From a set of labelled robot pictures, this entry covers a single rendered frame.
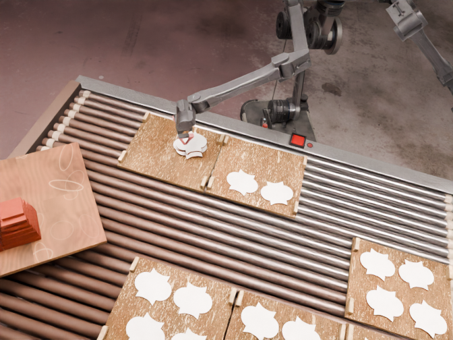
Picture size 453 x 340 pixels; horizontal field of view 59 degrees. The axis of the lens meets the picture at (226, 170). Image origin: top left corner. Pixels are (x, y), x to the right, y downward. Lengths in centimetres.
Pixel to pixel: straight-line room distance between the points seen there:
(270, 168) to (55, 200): 94
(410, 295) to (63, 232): 136
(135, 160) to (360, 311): 113
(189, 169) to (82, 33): 262
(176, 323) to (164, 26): 324
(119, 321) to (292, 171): 99
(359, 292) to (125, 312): 90
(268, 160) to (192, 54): 218
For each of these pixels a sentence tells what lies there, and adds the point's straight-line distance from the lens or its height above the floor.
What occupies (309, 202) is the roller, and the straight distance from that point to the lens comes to 186.
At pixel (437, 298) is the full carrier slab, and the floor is 94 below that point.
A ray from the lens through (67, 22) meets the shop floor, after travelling 437.
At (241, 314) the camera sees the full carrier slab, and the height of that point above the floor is 95.
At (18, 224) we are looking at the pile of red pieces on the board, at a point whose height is 116.
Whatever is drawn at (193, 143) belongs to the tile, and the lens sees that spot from 189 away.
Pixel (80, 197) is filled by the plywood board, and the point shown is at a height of 104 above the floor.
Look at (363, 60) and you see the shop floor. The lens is 434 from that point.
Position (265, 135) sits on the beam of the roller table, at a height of 91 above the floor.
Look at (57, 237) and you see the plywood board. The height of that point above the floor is 104.
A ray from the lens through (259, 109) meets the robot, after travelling 313.
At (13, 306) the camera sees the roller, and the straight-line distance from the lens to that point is 168.
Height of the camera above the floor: 242
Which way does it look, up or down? 54 degrees down
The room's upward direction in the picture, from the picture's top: 10 degrees clockwise
